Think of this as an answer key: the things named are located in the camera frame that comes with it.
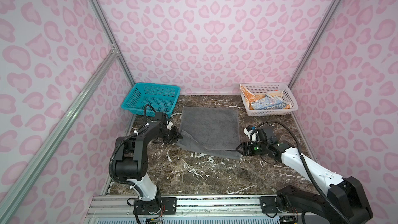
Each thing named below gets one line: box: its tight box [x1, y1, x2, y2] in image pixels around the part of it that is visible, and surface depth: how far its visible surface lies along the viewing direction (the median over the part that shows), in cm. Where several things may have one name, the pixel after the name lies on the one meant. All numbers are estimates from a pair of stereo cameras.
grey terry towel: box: [176, 107, 241, 160], surface depth 102 cm
